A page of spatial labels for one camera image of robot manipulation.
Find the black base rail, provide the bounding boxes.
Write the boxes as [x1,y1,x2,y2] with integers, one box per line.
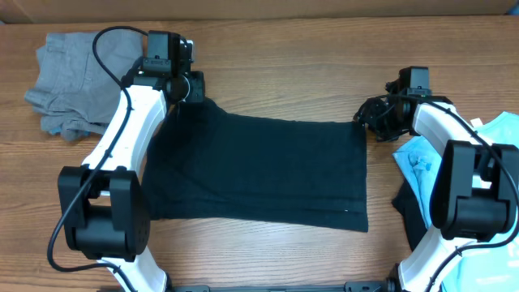
[166,278,402,292]

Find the grey folded shorts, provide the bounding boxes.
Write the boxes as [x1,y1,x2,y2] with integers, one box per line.
[24,32,120,141]

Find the black t-shirt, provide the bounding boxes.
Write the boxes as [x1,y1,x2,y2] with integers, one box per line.
[142,99,368,232]

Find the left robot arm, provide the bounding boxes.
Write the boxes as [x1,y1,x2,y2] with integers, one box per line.
[47,31,205,291]

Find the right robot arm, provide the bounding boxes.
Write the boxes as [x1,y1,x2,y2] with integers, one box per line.
[345,67,518,291]

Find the light blue t-shirt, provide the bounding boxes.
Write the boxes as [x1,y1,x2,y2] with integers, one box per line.
[392,112,518,292]

